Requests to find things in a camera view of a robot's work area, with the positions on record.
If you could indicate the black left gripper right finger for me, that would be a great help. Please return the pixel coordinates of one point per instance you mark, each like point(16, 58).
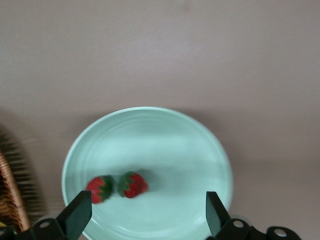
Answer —
point(220, 225)

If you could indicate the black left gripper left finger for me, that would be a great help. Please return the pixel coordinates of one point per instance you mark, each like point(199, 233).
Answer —
point(72, 220)

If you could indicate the red strawberry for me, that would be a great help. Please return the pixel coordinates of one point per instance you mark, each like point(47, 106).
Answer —
point(96, 186)
point(136, 186)

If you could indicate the pale green round plate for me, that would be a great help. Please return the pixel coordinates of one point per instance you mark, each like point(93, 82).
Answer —
point(162, 155)

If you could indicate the brown wicker basket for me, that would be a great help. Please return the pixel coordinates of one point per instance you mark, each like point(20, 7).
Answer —
point(10, 190)

